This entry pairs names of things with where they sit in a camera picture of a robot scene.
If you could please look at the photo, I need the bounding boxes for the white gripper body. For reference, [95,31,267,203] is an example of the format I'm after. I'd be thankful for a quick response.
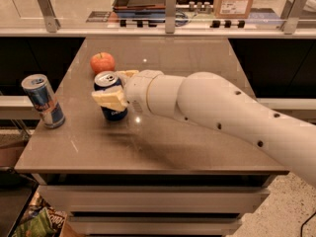
[123,70,162,114]

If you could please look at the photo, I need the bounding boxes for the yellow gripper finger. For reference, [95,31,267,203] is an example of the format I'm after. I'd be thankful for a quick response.
[92,86,128,112]
[117,70,139,78]

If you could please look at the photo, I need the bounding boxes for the blue pepsi can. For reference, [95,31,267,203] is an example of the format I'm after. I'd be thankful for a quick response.
[94,71,127,121]

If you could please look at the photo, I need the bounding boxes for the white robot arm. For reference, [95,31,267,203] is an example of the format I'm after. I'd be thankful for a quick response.
[92,70,316,187]

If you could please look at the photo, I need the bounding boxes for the silver blue redbull can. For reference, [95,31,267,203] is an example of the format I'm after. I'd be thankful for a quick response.
[21,74,65,128]

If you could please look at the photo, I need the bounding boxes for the red apple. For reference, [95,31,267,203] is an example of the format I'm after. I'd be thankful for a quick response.
[90,52,116,74]

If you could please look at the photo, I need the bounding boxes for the stacked trays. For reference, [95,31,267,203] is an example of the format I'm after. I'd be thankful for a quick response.
[113,0,166,18]

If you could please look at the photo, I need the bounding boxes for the grey lower drawer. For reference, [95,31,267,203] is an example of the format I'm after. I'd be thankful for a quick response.
[68,217,241,236]

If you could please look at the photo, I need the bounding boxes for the grey drawer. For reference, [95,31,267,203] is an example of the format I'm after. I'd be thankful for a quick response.
[68,217,241,236]
[39,186,270,213]

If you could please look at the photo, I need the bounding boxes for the green chip bag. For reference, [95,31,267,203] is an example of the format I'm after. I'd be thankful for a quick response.
[12,207,66,237]

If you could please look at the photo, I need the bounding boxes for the grey upper drawer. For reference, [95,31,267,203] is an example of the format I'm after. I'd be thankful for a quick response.
[39,186,270,213]

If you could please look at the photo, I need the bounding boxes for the middle metal bracket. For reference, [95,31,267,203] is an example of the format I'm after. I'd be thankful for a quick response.
[165,0,176,34]

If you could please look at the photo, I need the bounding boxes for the metal bracket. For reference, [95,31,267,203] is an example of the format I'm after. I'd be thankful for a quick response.
[281,0,307,35]
[165,0,176,34]
[37,0,60,33]

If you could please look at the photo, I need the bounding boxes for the left metal bracket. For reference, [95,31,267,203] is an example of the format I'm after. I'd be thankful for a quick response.
[37,0,60,33]

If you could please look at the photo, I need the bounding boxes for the right metal bracket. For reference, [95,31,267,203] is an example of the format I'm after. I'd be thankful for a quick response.
[281,0,307,35]

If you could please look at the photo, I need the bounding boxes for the black cable on floor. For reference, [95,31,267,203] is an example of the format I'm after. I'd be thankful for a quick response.
[299,210,316,237]

